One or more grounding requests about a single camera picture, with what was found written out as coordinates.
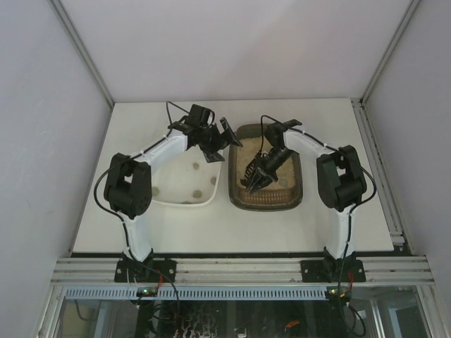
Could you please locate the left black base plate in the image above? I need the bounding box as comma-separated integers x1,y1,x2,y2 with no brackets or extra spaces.
113,253,177,283

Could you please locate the black slotted litter scoop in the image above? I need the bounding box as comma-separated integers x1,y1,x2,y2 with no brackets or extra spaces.
240,158,264,193

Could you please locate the brown translucent litter box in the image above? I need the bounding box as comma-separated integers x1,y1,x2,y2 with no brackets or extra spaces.
228,123,303,211

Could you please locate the right aluminium side rail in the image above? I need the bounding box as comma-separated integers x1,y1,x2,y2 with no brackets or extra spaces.
350,98,412,256

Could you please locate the grey slotted cable duct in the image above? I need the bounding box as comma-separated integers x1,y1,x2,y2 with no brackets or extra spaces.
65,286,327,301

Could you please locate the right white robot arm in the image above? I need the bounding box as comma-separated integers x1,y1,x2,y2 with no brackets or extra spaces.
240,119,367,275

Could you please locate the white plastic tray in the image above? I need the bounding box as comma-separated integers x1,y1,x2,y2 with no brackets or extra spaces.
152,148,223,207

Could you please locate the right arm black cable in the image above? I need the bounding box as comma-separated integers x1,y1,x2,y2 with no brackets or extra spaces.
259,114,377,282

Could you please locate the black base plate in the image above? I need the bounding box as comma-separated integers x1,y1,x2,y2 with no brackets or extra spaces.
113,253,177,283
300,248,366,283

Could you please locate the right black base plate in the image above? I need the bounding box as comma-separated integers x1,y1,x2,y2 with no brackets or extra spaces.
300,248,366,283

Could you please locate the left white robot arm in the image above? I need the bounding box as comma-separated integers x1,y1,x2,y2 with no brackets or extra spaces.
93,104,242,263

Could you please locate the aluminium mounting rail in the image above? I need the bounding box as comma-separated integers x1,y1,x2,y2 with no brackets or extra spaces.
51,256,434,286

